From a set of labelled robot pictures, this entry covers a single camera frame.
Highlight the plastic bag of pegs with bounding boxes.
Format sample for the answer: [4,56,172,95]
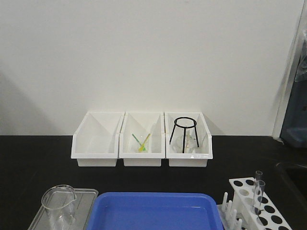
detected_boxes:
[295,30,307,82]

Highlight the blue-grey pegboard drying rack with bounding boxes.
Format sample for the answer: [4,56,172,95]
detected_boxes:
[279,23,307,147]

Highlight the white middle storage bin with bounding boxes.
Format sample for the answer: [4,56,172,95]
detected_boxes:
[119,112,165,167]

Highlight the white test tube rack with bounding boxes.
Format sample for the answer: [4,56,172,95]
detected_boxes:
[217,177,291,230]

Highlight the black lab sink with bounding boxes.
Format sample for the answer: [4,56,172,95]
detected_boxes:
[275,162,307,205]

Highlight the green yellow droppers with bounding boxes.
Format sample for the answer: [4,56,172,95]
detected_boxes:
[132,133,151,152]

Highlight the grey plastic tray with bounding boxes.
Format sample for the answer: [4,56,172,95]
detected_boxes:
[28,188,98,230]

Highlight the black metal tripod stand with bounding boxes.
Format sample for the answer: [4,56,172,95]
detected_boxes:
[169,116,200,147]

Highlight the clear glass test tube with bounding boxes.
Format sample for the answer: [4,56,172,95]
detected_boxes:
[251,180,265,215]

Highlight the test tube in rack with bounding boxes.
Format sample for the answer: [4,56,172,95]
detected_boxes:
[254,170,263,189]

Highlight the glassware in right bin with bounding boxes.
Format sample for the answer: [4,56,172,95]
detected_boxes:
[172,134,199,153]

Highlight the white right storage bin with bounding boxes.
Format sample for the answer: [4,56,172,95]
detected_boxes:
[165,112,213,167]

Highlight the white left storage bin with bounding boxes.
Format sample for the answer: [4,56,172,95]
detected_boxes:
[71,111,125,167]

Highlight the glass beaker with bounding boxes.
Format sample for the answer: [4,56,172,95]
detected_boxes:
[41,184,77,230]

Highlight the blue plastic tray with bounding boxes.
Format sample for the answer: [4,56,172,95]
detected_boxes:
[86,192,223,230]

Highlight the white storage bin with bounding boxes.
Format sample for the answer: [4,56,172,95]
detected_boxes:
[119,112,165,167]
[165,112,213,167]
[71,111,125,167]

